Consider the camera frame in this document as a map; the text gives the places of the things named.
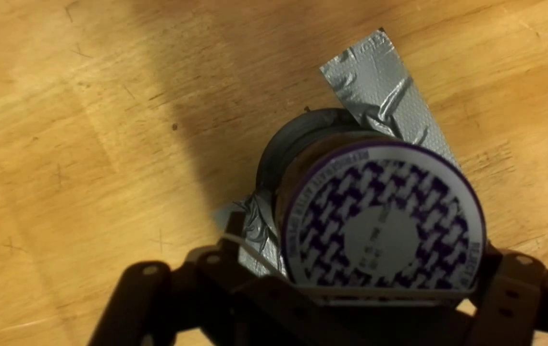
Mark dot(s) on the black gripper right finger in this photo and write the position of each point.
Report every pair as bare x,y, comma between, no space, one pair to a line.
516,301

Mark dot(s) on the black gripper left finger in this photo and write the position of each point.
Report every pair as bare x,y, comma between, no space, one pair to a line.
158,309

